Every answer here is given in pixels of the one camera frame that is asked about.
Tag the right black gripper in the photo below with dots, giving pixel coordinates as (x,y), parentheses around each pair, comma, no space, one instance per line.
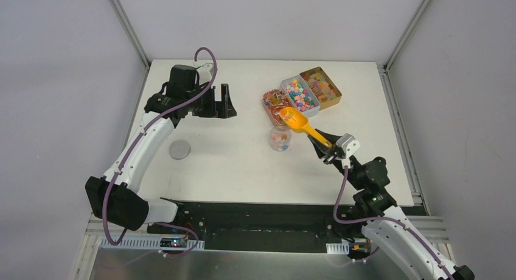
(324,151)

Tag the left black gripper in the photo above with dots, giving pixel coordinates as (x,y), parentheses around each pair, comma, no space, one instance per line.
(210,107)

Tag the yellow plastic scoop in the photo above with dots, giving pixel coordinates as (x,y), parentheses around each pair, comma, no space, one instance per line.
(300,123)

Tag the orange tray of lollipops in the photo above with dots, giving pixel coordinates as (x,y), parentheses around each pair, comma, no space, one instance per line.
(273,101)

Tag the clear plastic jar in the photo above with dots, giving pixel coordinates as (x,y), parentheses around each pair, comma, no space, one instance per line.
(279,138)

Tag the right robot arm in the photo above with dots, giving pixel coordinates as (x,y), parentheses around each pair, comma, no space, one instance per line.
(364,206)

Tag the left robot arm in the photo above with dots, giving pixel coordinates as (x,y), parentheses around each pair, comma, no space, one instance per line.
(114,195)

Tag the white tray of star candies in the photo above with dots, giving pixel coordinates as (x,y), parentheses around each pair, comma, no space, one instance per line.
(301,96)

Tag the gold tray of gummies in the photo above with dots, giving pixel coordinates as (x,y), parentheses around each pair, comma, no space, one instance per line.
(322,86)

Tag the clear jar lid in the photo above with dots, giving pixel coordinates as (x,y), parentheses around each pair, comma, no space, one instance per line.
(179,149)

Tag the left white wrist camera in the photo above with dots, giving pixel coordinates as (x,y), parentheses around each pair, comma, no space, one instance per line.
(205,70)

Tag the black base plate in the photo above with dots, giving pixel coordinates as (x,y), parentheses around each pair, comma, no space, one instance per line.
(283,228)

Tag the aluminium frame rail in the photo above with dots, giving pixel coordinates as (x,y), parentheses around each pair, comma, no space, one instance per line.
(431,227)

